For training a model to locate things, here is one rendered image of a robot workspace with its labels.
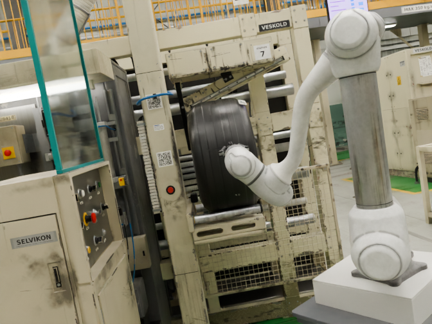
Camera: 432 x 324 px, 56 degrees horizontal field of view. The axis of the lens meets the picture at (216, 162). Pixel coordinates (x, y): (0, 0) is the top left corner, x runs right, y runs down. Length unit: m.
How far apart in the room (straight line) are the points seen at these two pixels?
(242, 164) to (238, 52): 1.07
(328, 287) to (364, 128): 0.60
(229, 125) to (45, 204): 0.88
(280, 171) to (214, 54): 1.05
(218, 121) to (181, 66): 0.55
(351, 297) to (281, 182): 0.44
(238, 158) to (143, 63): 0.88
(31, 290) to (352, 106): 1.15
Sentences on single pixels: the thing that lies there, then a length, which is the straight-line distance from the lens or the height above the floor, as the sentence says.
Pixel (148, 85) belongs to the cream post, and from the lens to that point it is 2.07.
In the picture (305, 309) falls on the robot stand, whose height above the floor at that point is 0.65.
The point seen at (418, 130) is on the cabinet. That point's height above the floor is 0.78.
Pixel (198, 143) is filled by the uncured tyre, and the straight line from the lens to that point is 1.86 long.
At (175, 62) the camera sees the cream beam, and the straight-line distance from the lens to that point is 2.34.
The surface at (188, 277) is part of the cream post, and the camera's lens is 2.18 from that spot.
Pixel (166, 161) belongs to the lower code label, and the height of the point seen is 1.21.
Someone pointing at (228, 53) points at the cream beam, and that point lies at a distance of 2.34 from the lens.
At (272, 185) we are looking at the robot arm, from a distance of 1.47.
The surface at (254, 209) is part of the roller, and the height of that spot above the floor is 0.90.
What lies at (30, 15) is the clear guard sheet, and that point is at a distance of 1.47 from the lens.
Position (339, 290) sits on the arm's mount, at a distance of 1.50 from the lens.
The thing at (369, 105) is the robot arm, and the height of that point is 1.32.
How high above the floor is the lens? 1.33
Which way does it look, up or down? 5 degrees down
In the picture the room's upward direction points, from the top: 10 degrees counter-clockwise
